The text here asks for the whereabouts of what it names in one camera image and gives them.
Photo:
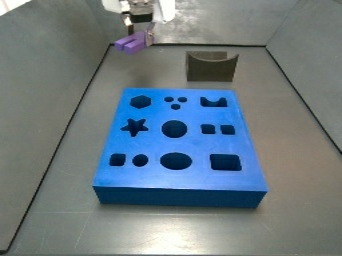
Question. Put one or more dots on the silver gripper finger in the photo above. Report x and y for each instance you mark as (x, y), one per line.
(150, 33)
(128, 25)

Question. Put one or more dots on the blue shape-sorting foam board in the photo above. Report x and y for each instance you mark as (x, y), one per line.
(179, 150)

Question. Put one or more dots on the purple double-square block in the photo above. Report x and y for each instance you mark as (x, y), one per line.
(134, 43)

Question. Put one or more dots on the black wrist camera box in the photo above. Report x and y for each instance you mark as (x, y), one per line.
(141, 10)

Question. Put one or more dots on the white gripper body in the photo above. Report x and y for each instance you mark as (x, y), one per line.
(163, 9)

